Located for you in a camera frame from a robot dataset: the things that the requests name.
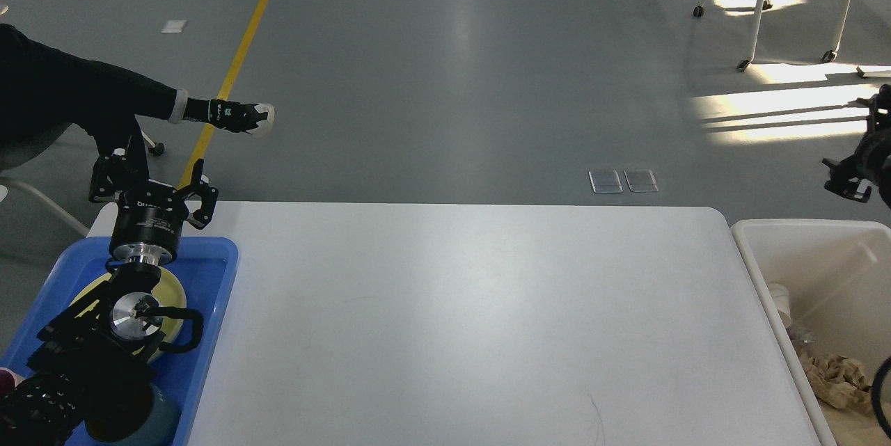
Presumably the brown paper ball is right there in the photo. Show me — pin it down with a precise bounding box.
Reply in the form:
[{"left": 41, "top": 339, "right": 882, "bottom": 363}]
[{"left": 799, "top": 351, "right": 873, "bottom": 417}]

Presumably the yellow plastic plate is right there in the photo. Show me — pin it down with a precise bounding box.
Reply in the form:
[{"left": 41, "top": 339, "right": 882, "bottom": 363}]
[{"left": 70, "top": 267, "right": 187, "bottom": 363}]

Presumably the white plastic bin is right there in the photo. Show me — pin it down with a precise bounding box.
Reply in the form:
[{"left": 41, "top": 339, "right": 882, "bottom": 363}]
[{"left": 732, "top": 220, "right": 890, "bottom": 445}]

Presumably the pink cup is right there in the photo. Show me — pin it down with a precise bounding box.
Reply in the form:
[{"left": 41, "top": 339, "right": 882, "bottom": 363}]
[{"left": 0, "top": 367, "right": 24, "bottom": 398}]

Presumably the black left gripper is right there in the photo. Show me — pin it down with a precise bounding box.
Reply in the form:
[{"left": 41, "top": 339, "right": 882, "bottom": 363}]
[{"left": 89, "top": 148, "right": 219, "bottom": 266}]

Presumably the seated person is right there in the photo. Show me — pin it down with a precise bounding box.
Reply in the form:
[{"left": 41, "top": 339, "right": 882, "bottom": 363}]
[{"left": 1, "top": 24, "right": 276, "bottom": 177}]

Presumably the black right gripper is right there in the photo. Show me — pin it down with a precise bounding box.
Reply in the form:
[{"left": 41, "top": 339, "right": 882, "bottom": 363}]
[{"left": 821, "top": 84, "right": 890, "bottom": 207}]

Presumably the red snack wrapper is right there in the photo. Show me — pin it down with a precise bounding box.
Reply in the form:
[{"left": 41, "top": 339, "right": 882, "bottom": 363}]
[{"left": 786, "top": 324, "right": 818, "bottom": 351}]

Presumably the blue plastic tray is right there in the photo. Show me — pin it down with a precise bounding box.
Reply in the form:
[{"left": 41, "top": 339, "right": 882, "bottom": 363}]
[{"left": 2, "top": 237, "right": 239, "bottom": 445}]

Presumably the small white cup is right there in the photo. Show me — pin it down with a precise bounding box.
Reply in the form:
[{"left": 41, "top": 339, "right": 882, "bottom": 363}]
[{"left": 766, "top": 283, "right": 793, "bottom": 329}]

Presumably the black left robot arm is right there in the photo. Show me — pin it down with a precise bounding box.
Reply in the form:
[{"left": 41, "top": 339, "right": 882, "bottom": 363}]
[{"left": 2, "top": 149, "right": 219, "bottom": 445}]

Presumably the teal mug yellow inside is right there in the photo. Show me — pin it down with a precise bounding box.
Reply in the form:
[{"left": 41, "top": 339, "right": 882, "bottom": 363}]
[{"left": 85, "top": 383, "right": 181, "bottom": 445}]

